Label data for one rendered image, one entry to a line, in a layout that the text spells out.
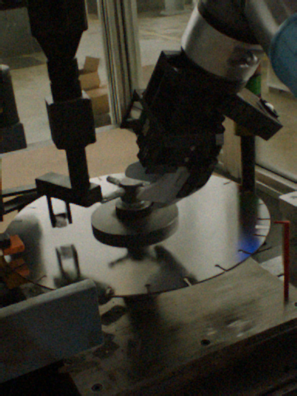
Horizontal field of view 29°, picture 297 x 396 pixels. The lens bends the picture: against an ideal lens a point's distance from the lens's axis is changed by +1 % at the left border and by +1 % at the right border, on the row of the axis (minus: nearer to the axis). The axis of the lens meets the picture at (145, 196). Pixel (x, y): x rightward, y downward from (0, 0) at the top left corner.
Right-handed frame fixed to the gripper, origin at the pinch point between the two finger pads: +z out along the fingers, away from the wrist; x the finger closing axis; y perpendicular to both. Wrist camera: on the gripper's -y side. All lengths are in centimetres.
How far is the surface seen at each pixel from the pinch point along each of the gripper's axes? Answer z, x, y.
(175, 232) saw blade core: 1.8, 4.0, -0.8
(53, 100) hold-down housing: -9.5, -6.9, 13.6
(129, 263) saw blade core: 1.8, 7.0, 6.9
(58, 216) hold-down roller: 5.1, -3.1, 10.9
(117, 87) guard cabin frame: 55, -88, -50
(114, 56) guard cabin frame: 46, -92, -48
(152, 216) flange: 2.6, 0.6, 0.5
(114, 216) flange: 4.9, -1.9, 3.9
